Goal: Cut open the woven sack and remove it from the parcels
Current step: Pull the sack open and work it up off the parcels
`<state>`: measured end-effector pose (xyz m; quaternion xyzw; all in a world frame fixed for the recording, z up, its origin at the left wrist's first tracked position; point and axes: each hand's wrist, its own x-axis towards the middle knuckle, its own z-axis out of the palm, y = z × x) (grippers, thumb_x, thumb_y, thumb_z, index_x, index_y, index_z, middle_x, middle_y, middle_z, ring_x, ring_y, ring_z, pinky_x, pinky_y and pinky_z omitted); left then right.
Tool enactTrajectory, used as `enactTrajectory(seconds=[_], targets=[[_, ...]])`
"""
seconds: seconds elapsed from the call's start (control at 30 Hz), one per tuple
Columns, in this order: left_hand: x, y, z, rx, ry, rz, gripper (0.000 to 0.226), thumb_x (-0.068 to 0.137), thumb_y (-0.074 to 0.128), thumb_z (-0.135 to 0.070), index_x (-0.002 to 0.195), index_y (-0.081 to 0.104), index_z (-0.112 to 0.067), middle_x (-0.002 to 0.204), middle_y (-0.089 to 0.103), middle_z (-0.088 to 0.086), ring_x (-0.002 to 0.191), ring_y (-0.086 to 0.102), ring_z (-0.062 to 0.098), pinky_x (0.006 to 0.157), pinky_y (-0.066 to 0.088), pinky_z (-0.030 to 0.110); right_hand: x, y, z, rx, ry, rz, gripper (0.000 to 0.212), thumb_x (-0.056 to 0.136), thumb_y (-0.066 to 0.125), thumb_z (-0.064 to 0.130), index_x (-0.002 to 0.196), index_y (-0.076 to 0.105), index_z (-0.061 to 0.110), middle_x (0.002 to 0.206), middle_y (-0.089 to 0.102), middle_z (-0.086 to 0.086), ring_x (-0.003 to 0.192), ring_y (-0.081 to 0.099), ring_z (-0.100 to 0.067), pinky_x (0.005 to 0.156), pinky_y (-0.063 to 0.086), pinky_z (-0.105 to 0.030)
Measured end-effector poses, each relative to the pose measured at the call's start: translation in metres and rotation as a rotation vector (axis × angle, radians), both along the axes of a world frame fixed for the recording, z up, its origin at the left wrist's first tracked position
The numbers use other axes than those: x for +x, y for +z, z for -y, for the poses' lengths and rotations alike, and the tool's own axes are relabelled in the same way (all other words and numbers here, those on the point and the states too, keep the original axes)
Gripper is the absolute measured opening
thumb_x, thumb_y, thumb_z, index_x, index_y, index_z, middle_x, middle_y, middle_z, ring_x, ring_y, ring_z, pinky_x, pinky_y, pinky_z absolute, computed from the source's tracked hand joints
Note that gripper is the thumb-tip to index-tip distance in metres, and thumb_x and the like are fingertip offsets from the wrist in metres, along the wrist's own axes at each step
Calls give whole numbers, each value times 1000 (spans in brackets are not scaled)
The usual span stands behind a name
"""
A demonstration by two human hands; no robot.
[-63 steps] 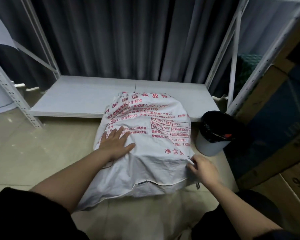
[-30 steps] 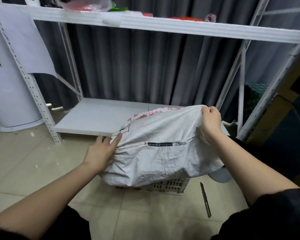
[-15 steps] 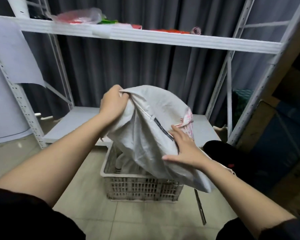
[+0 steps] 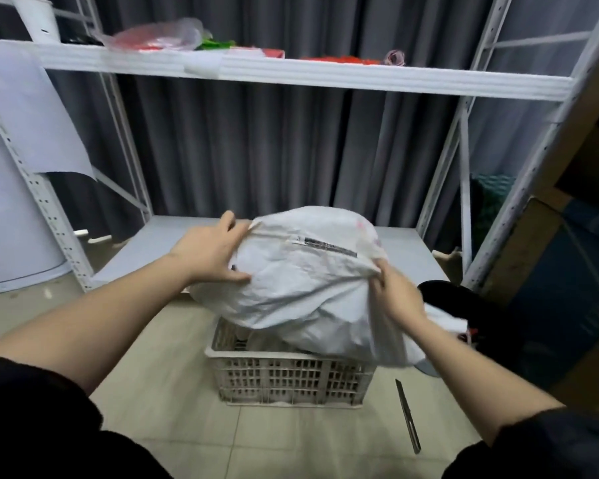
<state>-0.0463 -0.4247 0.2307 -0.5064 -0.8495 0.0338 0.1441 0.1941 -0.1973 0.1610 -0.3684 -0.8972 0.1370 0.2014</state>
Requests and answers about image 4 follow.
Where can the white cup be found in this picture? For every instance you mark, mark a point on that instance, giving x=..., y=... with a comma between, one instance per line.
x=37, y=18

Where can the person's right hand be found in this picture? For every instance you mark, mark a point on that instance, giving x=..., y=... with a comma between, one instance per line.
x=398, y=296

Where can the pink tape roll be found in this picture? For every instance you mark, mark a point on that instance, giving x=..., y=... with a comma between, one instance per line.
x=395, y=58

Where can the grey curtain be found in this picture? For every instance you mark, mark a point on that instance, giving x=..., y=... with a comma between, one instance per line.
x=289, y=144

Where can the white cylindrical appliance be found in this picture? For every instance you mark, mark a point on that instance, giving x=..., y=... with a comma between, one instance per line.
x=10, y=224

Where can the white plastic crate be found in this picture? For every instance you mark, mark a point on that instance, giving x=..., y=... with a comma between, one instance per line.
x=289, y=376

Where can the black utility knife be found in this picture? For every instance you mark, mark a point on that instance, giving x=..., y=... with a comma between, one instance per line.
x=408, y=416

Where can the person's right fingers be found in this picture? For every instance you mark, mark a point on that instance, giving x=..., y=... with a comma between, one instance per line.
x=380, y=280

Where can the person's left thumb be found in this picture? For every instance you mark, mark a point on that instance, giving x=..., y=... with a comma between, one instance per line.
x=232, y=276

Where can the person's left hand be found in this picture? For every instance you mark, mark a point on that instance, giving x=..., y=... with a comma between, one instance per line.
x=204, y=256

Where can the blue plastic sheet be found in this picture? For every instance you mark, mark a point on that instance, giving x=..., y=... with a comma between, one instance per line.
x=561, y=299

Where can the white plastic parcel bag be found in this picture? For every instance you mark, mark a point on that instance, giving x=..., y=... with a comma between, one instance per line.
x=309, y=289

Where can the green mesh net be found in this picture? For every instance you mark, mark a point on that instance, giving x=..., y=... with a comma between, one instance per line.
x=489, y=207

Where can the black round bin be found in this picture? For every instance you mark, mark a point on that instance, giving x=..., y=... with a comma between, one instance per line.
x=471, y=319

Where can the clear plastic bag red contents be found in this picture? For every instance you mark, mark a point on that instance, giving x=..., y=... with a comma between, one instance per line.
x=154, y=37

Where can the person's right forearm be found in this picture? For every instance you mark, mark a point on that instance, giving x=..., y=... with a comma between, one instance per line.
x=484, y=379

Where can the person's left forearm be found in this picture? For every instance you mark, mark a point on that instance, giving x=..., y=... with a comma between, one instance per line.
x=87, y=324

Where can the white metal shelving rack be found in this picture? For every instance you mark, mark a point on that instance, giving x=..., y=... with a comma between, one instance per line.
x=299, y=74

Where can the brown cardboard box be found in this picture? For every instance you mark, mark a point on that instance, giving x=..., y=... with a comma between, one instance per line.
x=554, y=234

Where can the green item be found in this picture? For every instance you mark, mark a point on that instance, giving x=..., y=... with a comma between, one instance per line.
x=217, y=44

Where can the red flat packet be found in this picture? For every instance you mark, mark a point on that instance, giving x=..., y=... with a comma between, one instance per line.
x=274, y=53

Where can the white paper sheet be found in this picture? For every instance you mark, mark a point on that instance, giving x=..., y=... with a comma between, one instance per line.
x=27, y=114

